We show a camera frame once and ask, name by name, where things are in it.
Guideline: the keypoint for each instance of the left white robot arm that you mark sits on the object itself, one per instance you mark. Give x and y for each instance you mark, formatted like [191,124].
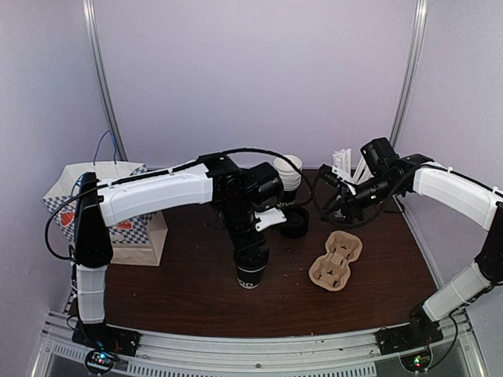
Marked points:
[101,206]

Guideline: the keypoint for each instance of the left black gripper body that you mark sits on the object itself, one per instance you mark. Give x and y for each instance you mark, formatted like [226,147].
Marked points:
[234,219]

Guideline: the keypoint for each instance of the cardboard cup carrier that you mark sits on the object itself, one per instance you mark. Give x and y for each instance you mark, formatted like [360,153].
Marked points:
[332,270]

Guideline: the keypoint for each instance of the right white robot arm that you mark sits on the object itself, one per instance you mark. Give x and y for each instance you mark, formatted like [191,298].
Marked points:
[474,200]

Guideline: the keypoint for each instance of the aluminium front rail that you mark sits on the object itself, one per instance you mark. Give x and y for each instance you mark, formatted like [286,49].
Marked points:
[356,353]

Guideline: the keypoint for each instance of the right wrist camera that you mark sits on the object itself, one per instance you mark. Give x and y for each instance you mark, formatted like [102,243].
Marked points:
[336,177]

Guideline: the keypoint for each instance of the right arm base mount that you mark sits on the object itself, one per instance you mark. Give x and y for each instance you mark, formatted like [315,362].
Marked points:
[419,332]

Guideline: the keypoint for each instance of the stack of paper cups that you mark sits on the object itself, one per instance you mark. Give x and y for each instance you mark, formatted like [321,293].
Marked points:
[291,180]

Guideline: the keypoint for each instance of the black paper coffee cup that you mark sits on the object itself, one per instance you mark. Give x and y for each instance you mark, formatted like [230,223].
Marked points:
[250,274]

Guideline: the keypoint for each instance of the left aluminium post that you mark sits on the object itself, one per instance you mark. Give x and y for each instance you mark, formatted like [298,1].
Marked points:
[89,13]

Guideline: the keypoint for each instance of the stack of black lids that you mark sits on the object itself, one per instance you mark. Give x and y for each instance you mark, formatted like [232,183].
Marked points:
[297,223]

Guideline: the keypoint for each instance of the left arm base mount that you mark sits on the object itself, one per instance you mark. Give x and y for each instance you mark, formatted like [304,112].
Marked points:
[102,337]

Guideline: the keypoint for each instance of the aluminium post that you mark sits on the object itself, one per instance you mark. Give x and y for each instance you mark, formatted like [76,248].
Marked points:
[413,59]
[89,13]

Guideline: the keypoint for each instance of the right aluminium post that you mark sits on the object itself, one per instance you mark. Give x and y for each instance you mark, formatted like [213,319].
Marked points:
[413,59]

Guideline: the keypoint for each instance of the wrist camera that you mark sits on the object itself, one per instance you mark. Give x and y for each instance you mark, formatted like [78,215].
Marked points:
[267,218]
[336,177]

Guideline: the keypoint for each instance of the bundle of white straws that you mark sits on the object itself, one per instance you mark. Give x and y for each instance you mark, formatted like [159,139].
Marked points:
[342,160]

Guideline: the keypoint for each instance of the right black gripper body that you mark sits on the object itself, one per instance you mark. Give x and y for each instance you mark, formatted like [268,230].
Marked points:
[358,210]

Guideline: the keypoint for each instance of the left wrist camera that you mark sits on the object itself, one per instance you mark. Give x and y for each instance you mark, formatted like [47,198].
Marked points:
[267,218]

